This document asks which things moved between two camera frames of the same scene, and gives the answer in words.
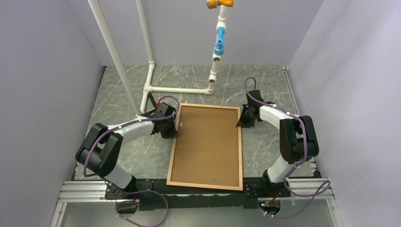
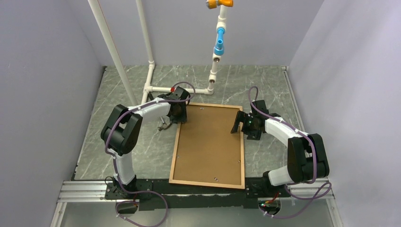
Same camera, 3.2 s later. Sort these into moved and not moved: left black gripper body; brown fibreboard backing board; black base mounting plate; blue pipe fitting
Moved: left black gripper body
Not moved: black base mounting plate; brown fibreboard backing board; blue pipe fitting
